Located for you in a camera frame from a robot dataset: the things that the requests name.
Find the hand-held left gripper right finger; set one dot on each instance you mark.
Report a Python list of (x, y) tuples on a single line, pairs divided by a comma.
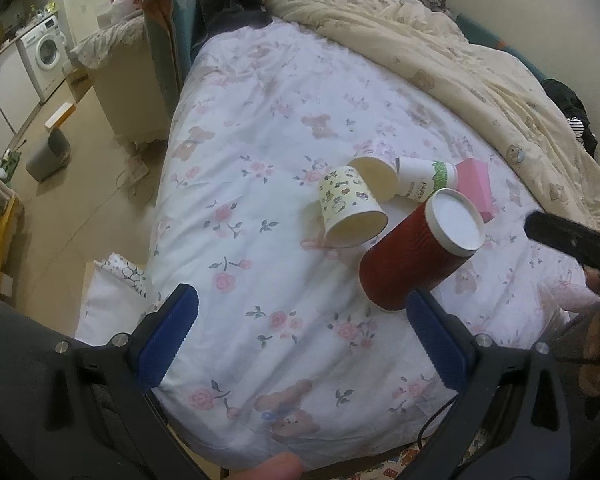
[(437, 342)]

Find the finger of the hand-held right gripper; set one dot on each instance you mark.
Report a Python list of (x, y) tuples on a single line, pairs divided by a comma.
[(570, 237)]

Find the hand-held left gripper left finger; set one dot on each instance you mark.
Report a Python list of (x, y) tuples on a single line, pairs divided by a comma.
[(169, 336)]

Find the red ribbed paper cup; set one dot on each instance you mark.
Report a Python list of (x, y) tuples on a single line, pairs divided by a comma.
[(412, 255)]

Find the white green band paper cup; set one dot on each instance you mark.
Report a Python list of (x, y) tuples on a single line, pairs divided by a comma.
[(422, 180)]

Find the cartoon print paper cup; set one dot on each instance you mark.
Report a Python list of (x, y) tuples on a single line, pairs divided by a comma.
[(347, 205)]

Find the pink floral paper cup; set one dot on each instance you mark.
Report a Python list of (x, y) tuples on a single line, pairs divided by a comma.
[(377, 172)]

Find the person's left hand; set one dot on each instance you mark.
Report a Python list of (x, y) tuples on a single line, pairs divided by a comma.
[(272, 467)]

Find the white patterned pillow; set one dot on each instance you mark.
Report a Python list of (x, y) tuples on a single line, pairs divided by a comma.
[(117, 295)]

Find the pink box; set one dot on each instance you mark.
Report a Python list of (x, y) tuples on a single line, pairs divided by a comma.
[(475, 185)]

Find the black clothing pile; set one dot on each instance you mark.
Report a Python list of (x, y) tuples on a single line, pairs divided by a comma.
[(570, 110)]

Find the floral bear print bed sheet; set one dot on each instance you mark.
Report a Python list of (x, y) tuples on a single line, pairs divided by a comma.
[(260, 170)]

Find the beige quilt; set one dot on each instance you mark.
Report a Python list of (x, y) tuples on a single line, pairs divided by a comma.
[(460, 60)]

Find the grey trash bin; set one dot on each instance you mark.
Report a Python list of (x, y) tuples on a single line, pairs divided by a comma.
[(49, 152)]

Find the flat cardboard box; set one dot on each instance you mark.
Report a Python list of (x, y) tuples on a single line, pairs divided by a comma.
[(60, 115)]

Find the cream skirted armchair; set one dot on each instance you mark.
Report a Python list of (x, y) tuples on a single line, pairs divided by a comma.
[(122, 80)]

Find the white kitchen cabinet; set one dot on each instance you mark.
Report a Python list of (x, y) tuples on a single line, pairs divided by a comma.
[(5, 95)]

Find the teal padded chair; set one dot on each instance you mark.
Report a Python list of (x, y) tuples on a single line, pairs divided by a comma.
[(172, 35)]

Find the white washing machine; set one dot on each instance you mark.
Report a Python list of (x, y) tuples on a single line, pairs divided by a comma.
[(47, 50)]

